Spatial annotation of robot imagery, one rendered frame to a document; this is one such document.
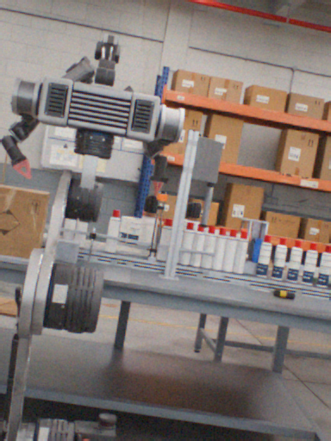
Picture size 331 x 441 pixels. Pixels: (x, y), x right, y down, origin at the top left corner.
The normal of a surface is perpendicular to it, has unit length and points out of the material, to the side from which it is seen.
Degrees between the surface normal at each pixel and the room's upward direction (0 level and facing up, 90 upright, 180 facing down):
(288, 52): 90
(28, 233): 90
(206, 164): 90
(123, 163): 90
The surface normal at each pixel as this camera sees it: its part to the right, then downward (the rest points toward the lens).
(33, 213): 0.15, 0.07
